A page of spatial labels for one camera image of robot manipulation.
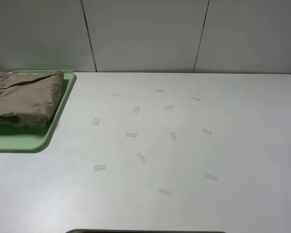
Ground green plastic tray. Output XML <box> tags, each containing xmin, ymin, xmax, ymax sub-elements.
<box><xmin>0</xmin><ymin>70</ymin><xmax>77</xmax><ymax>153</ymax></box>

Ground khaki shorts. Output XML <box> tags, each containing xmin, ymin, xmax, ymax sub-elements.
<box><xmin>0</xmin><ymin>70</ymin><xmax>65</xmax><ymax>129</ymax></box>

